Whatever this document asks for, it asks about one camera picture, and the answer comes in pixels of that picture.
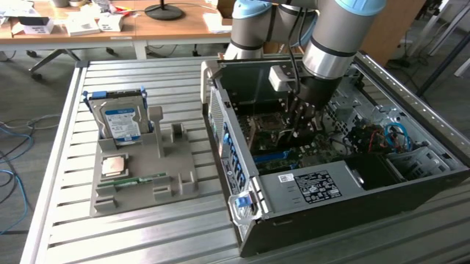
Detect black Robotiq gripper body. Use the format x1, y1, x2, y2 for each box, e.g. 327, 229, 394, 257
296, 74, 344, 108

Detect graphics card with metal bracket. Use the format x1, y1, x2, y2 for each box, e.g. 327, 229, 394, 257
241, 117, 320, 151

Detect perforated metal drive cage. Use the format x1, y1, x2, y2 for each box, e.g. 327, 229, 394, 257
326, 89, 380, 138

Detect green motherboard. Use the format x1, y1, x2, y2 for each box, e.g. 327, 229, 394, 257
233, 98, 355, 174

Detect blue expansion slot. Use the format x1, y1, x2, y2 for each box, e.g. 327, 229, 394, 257
252, 152, 290, 163

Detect grey power supply unit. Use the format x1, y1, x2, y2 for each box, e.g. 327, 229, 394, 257
259, 161, 364, 215

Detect metal disk bay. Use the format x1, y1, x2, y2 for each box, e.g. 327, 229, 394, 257
384, 147, 451, 181

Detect white paper stack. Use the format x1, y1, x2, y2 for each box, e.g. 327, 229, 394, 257
203, 12, 232, 34

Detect open black PC case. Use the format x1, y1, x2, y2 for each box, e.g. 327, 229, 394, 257
200, 50, 470, 259

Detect grey printed parts rack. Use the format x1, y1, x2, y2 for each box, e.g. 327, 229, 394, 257
89, 106, 201, 218

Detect hard disk in blue caddy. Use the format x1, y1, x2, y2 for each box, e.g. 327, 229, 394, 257
81, 86, 153, 147

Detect black round stand base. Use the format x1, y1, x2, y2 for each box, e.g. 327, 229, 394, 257
144, 0, 187, 21

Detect green RAM stick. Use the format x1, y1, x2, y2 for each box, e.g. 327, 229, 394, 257
97, 172, 167, 189

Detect silver CPU chip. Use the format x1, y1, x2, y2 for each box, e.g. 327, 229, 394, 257
100, 157, 128, 177

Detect red yellow packet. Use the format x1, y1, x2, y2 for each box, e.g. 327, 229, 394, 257
109, 4, 143, 17

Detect upright white printed box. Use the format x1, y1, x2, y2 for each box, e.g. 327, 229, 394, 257
97, 13, 125, 32

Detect flat white box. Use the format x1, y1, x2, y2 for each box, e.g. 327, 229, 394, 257
64, 16, 101, 37

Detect white box with black lid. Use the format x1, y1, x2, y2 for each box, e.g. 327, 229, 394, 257
17, 15, 55, 35

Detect loose white papers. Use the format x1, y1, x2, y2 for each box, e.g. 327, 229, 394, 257
0, 7, 41, 25

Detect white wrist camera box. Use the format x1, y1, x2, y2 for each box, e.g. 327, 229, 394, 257
267, 65, 299, 92

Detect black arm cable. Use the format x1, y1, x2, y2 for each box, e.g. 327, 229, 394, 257
287, 5, 307, 96

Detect red wire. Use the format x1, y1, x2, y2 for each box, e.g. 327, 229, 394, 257
370, 130, 391, 152

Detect blue data wire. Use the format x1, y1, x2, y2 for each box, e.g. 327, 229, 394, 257
384, 122, 412, 152

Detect grey floor cable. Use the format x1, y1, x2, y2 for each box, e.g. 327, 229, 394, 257
0, 114, 61, 131

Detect blue floor cable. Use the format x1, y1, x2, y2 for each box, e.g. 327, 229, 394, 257
0, 169, 30, 235
0, 125, 34, 163

